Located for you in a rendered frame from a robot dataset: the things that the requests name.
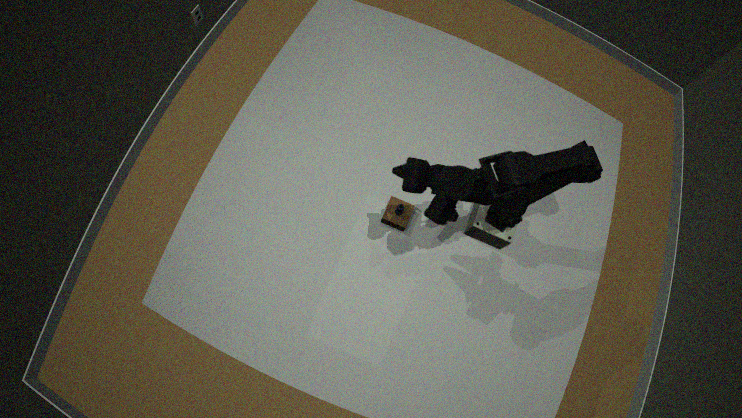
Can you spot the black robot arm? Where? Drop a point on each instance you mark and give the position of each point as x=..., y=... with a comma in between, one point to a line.
x=522, y=180

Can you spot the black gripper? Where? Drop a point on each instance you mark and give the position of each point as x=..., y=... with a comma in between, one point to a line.
x=418, y=175

